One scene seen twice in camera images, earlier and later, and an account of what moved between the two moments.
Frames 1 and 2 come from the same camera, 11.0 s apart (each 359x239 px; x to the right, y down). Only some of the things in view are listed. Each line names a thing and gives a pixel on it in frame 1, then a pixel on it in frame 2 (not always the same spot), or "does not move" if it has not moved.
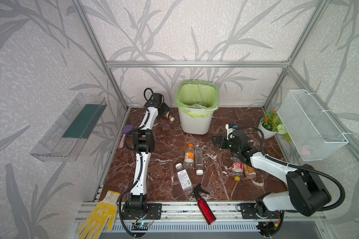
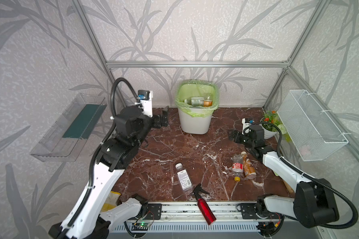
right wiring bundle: x=269 y=227 does not move
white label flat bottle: x=185 y=180 does not move
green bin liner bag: x=199 y=98 does not move
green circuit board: x=142 y=226 does not move
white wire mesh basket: x=307 y=127 does not move
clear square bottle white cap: x=199 y=161 to x=195 y=101
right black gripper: x=223 y=142 to x=239 y=137
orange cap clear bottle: x=188 y=162 to x=207 y=103
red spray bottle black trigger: x=204 y=209 does not move
